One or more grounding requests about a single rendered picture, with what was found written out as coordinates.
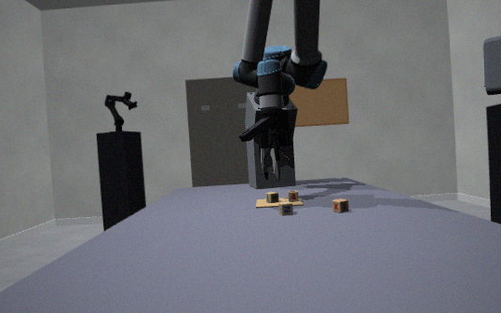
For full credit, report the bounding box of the tan flat mat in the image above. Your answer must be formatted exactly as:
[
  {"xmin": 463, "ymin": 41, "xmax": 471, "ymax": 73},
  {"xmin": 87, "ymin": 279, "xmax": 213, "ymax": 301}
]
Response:
[{"xmin": 256, "ymin": 197, "xmax": 304, "ymax": 208}]

